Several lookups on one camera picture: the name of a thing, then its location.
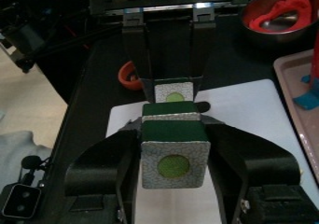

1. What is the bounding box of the white cutting board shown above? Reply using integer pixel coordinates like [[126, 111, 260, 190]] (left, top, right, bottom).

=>
[[104, 77, 303, 224]]

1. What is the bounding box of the beige flat tray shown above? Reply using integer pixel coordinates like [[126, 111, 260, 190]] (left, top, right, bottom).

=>
[[272, 49, 319, 185]]

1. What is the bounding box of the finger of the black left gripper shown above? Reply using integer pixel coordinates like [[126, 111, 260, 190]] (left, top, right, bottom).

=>
[[121, 7, 157, 105], [188, 2, 217, 90]]

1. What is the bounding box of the black webcam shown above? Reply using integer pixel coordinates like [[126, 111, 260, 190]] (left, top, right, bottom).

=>
[[0, 183, 44, 219]]

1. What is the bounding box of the crumpled red cloth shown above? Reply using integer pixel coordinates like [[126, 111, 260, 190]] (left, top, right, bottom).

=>
[[248, 0, 313, 34]]

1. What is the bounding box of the grey cloth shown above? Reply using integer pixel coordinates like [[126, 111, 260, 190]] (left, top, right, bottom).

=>
[[0, 130, 56, 193]]

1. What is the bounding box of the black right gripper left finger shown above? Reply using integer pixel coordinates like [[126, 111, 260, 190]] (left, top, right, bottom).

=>
[[64, 118, 144, 224]]

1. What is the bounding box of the black round knob mount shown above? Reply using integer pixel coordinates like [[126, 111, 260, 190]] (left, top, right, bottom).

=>
[[17, 155, 45, 185]]

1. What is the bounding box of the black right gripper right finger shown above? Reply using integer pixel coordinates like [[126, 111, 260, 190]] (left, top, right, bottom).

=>
[[199, 115, 301, 224]]

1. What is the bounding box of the orange ring toy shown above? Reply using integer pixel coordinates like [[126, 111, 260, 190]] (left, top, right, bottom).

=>
[[117, 60, 144, 91]]

